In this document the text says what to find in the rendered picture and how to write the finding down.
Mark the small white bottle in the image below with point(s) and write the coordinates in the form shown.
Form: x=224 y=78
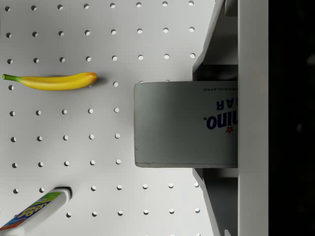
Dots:
x=39 y=211

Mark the white yellow box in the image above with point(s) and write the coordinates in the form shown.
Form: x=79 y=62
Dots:
x=172 y=125

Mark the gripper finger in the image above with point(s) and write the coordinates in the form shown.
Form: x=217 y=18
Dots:
x=221 y=49
x=221 y=201

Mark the banana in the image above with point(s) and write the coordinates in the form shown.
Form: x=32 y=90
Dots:
x=56 y=81

